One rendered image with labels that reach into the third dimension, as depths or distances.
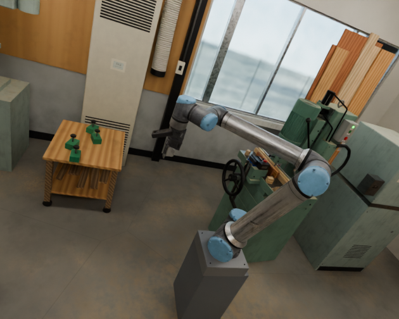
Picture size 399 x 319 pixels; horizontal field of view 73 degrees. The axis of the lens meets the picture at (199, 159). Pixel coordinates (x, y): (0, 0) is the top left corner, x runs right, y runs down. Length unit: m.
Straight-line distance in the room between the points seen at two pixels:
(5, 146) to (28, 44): 0.97
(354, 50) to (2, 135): 3.72
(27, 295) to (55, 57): 2.08
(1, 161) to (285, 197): 2.49
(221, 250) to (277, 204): 0.40
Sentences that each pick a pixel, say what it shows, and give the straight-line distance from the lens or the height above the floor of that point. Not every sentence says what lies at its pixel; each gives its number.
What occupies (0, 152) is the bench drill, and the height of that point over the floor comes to 0.20.
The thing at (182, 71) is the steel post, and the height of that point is 1.17.
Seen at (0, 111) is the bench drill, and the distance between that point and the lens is 2.75.
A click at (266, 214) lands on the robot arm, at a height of 1.14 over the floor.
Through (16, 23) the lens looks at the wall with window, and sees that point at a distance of 3.15.
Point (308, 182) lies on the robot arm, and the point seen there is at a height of 1.39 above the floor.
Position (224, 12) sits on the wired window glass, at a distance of 3.16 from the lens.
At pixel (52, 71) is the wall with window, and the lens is 3.19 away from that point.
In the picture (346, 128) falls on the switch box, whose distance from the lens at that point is 2.23.
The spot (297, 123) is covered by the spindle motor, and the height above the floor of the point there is 1.36.
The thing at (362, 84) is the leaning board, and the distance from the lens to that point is 4.01.
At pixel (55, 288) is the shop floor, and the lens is 2.20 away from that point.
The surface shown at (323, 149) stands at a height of 1.24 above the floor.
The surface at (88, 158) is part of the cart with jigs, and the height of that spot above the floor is 0.53.
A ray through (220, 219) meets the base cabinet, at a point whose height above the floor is 0.23.
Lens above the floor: 1.86
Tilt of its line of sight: 29 degrees down
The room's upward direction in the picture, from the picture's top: 21 degrees clockwise
